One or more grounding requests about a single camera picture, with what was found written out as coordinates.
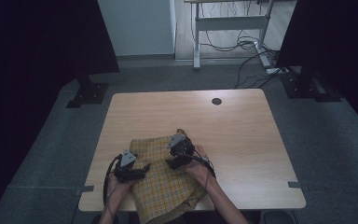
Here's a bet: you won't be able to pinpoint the person's left hand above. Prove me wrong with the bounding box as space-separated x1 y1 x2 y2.
105 173 138 207

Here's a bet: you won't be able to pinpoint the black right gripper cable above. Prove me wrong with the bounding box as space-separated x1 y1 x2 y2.
182 153 217 180

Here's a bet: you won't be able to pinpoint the person's right hand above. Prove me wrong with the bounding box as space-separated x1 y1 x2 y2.
184 145 217 189

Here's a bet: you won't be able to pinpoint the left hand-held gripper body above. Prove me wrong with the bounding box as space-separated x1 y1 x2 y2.
113 149 138 184

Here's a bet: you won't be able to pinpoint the white desk frame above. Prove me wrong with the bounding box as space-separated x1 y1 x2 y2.
184 0 276 70

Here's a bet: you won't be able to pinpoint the black stand base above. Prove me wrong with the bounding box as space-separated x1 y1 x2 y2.
65 73 110 109
280 66 343 103

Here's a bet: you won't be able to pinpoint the black curtain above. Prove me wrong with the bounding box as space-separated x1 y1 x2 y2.
275 0 358 138
0 0 120 224

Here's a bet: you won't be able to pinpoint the black floor cables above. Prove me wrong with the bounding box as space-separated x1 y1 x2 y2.
199 0 293 90

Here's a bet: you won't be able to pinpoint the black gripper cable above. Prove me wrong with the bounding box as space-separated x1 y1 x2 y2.
182 153 217 180
103 153 123 207

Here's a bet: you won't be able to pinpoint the thin grey wire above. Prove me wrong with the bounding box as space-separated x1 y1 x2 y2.
105 182 119 219

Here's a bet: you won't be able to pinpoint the white power strip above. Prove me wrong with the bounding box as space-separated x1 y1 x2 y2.
266 66 290 76

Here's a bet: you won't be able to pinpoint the yellow plaid short-sleeved shirt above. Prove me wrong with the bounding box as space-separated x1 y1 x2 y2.
129 128 208 224

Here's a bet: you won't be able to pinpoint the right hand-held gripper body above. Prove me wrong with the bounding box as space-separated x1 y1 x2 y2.
166 133 197 160

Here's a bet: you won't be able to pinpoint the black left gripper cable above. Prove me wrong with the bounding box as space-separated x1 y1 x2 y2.
103 153 123 207

